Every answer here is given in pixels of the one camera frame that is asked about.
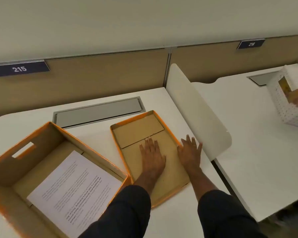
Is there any orange cardboard box lid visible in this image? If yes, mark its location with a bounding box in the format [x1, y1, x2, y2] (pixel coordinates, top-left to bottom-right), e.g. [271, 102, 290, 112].
[110, 110, 191, 209]

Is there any person's left hand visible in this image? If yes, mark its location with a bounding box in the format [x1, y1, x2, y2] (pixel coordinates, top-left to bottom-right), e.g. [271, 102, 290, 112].
[139, 137, 167, 174]

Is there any dark blue number sign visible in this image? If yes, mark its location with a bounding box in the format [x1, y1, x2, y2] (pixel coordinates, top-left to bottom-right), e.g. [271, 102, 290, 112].
[0, 60, 50, 78]
[237, 39, 266, 50]

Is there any grey desk cable cover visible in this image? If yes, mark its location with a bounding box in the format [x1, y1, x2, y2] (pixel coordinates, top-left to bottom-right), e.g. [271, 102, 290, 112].
[53, 97, 146, 129]
[247, 71, 280, 87]

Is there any person's right forearm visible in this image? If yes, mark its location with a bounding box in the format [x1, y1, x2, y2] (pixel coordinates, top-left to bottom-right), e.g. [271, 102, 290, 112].
[186, 167, 267, 238]

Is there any person's right hand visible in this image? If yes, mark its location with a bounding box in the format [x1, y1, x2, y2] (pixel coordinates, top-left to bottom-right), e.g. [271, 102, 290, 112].
[177, 134, 203, 172]

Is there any grey partition post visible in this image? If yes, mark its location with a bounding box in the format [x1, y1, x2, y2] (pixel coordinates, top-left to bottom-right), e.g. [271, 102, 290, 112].
[164, 46, 177, 81]

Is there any white desk divider panel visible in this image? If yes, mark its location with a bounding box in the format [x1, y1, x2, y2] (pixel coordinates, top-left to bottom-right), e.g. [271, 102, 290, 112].
[165, 63, 232, 161]

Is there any white printed paper sheet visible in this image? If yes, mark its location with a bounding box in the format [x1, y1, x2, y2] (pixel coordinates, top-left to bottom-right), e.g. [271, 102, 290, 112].
[26, 150, 123, 238]

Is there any person's left forearm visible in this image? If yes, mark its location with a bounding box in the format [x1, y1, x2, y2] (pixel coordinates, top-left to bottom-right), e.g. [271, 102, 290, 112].
[78, 168, 167, 238]

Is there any beige partition panel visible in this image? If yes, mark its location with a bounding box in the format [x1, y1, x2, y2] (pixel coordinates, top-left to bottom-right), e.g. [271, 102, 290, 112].
[0, 48, 169, 121]
[169, 35, 298, 84]

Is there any orange cardboard storage box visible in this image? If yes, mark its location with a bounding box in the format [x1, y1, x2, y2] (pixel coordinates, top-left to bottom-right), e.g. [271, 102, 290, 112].
[0, 121, 132, 238]

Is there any white dotted cardboard box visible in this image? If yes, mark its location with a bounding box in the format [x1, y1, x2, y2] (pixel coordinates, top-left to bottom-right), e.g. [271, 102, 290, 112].
[267, 64, 298, 129]

